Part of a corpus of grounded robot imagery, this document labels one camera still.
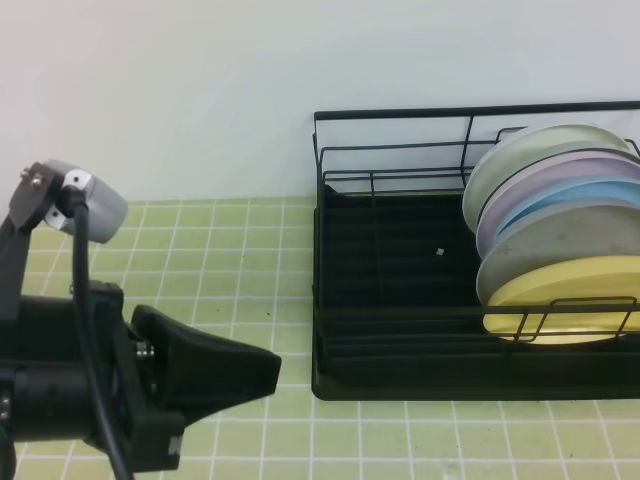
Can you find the grey plate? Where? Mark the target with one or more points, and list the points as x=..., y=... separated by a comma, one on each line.
x=562, y=232

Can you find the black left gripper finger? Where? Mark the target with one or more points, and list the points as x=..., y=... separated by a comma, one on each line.
x=198, y=374

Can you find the yellow plate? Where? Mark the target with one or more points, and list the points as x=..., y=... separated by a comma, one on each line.
x=608, y=280

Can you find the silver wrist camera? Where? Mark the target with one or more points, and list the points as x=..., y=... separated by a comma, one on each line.
x=50, y=192

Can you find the blue plate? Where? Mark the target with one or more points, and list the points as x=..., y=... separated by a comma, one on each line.
x=619, y=188

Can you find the pink plate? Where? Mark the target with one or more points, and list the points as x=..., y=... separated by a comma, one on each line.
x=581, y=166

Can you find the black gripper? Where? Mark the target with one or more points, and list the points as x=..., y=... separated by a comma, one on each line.
x=45, y=395

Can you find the black wire dish rack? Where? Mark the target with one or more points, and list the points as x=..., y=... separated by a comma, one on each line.
x=396, y=313

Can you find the pale green plate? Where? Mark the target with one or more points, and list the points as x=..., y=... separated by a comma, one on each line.
x=525, y=147

